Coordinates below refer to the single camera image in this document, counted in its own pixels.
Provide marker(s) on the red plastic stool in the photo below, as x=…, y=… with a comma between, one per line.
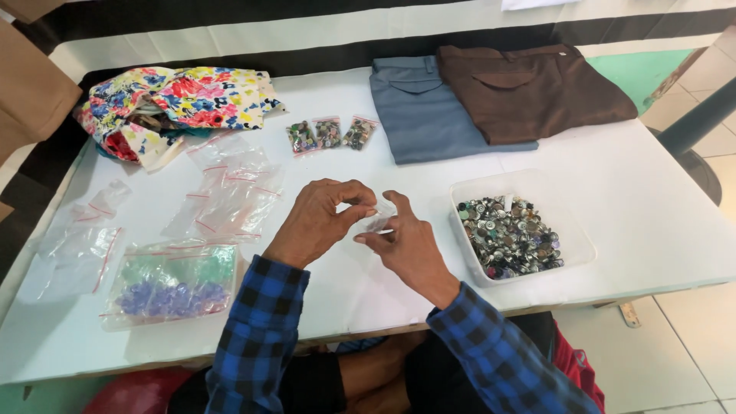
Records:
x=138, y=394

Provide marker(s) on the person's right hand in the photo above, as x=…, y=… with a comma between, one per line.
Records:
x=417, y=253

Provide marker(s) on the crumpled clear zip bag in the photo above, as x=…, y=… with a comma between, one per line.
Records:
x=103, y=201

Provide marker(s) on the floral patterned cloth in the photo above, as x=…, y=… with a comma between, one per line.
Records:
x=195, y=98

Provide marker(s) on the small bag of greenish buttons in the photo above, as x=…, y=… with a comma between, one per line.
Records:
x=301, y=138

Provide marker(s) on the large flat clear zip bag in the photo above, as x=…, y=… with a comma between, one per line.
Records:
x=75, y=261

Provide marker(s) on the pile of empty zip bags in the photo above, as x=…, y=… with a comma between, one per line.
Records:
x=233, y=190

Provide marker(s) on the folded brown trousers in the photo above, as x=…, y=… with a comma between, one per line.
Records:
x=535, y=95

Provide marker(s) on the person's lap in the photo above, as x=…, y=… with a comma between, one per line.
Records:
x=397, y=374

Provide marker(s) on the heap of metal buttons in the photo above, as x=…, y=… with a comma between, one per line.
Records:
x=509, y=236

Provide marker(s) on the small bag of dark buttons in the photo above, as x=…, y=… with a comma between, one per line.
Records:
x=359, y=134

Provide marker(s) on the small bag of brown buttons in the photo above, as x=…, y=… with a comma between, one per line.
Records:
x=328, y=133

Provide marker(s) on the small clear zip bag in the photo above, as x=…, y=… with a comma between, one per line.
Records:
x=380, y=220

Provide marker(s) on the brown cardboard piece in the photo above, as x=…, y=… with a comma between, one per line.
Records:
x=31, y=95

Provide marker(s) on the bag of purple green buttons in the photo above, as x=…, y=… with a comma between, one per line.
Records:
x=172, y=284

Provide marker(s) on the person's left hand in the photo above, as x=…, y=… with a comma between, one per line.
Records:
x=310, y=221

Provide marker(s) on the black round stool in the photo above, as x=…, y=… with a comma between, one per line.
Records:
x=698, y=167

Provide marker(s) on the folded blue-grey trousers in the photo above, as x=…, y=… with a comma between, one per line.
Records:
x=425, y=123

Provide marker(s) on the red cloth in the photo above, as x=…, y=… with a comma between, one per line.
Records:
x=578, y=368

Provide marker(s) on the clear plastic container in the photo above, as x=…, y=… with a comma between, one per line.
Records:
x=575, y=253

